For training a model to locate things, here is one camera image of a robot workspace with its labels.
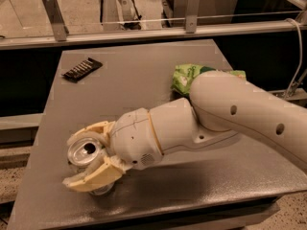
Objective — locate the black rxbar chocolate bar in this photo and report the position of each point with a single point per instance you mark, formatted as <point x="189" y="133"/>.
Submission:
<point x="82" y="70"/>

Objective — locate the grey metal rail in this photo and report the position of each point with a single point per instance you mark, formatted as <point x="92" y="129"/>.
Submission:
<point x="143" y="36"/>

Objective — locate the left metal bracket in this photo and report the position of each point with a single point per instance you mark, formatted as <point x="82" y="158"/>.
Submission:
<point x="58" y="26"/>

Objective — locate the right metal bracket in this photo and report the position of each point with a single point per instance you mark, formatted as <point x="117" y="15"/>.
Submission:
<point x="191" y="16"/>

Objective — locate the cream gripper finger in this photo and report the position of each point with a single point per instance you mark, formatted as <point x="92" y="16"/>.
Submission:
<point x="100" y="131"/>
<point x="104" y="170"/>

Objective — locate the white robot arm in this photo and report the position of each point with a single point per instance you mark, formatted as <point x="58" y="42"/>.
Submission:
<point x="218" y="109"/>

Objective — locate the silver green 7up can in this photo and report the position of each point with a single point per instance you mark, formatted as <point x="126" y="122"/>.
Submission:
<point x="82" y="152"/>

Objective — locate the white rounded gripper body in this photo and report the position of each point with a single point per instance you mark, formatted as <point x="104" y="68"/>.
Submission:
<point x="135" y="138"/>

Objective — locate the metal bracket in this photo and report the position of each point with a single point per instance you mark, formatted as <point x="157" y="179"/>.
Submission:
<point x="58" y="26"/>
<point x="191" y="16"/>

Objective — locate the green chip bag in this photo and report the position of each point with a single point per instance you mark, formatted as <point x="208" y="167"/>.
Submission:
<point x="185" y="74"/>

